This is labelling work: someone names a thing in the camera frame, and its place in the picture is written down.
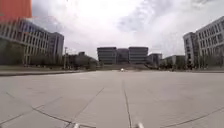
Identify wide three-part building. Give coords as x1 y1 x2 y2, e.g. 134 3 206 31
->
96 46 150 70

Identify grey paved plaza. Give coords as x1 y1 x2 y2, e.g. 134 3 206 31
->
0 69 224 128

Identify low brown building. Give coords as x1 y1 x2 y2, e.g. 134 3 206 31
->
68 51 99 71

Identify small grey building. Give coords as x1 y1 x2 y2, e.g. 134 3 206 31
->
148 52 164 68

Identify pole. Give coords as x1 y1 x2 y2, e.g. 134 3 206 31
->
63 46 68 70

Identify grey tower building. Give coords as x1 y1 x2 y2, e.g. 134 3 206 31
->
48 31 65 66

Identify low grey building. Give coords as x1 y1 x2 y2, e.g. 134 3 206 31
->
161 54 187 70

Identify dark kerb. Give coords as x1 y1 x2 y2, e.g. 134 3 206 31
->
0 69 86 77

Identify pale many-windowed building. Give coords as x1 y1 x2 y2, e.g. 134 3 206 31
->
182 15 224 69

